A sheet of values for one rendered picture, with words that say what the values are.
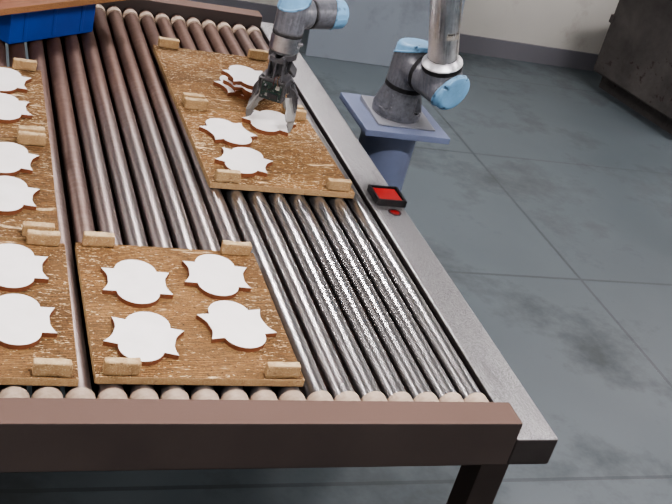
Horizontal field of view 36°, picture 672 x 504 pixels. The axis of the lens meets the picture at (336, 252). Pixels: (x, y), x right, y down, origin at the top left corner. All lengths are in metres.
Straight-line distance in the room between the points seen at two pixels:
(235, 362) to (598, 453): 2.00
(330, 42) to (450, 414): 4.67
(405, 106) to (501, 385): 1.32
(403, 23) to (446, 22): 3.57
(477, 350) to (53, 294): 0.80
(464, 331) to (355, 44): 4.38
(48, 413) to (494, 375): 0.84
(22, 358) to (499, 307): 2.70
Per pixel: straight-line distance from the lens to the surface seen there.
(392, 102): 3.11
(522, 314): 4.16
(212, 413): 1.64
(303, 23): 2.58
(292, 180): 2.44
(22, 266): 1.92
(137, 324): 1.81
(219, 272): 2.00
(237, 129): 2.61
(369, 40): 6.38
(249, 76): 2.87
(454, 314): 2.14
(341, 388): 1.82
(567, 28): 7.45
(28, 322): 1.78
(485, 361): 2.03
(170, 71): 2.92
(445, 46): 2.92
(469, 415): 1.81
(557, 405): 3.72
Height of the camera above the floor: 1.97
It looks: 28 degrees down
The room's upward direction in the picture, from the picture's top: 16 degrees clockwise
